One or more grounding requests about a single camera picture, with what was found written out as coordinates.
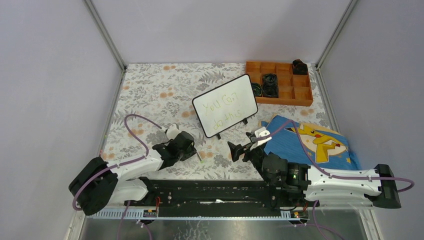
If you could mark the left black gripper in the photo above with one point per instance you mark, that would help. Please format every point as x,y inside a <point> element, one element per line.
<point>191,151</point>

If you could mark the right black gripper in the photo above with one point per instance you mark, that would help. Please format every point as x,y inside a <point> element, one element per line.
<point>235,150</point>

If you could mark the small whiteboard black frame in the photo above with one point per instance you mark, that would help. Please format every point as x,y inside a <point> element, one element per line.
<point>225,106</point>

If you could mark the green capped marker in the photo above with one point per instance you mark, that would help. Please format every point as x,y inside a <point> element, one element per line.
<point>199,157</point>

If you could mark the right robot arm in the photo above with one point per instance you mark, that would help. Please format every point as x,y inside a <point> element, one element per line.
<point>290,183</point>

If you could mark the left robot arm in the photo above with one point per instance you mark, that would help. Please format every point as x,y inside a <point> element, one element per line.
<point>102,183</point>

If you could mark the black item in tray left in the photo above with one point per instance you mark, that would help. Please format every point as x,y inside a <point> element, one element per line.
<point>257,89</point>

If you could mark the floral table mat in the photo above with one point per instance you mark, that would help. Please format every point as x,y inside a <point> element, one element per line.
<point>157,95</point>

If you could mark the black item in tray middle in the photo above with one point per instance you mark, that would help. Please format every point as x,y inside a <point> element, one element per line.
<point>270,85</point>

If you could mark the orange compartment tray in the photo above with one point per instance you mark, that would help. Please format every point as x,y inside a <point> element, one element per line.
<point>293,90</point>

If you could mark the blue pikachu cloth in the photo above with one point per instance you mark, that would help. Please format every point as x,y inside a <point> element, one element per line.
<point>327,148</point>

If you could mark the black item in tray corner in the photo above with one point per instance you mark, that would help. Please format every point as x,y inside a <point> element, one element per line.
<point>299,67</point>

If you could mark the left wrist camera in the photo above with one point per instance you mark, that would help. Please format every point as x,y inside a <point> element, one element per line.
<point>172,131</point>

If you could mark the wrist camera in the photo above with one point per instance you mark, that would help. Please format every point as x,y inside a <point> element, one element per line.
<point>260,137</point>
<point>172,131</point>

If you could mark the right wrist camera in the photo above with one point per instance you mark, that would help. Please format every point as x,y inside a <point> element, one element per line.
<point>260,137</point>

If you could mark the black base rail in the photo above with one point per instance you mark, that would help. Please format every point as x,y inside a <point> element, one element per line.
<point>219,198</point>

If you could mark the left aluminium frame post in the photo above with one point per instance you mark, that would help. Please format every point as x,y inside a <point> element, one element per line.
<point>97,19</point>

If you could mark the aluminium frame post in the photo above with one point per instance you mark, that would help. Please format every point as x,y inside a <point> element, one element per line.
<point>336,33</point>
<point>97,19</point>

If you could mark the right aluminium frame post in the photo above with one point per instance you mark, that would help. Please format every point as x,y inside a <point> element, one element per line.
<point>336,33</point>

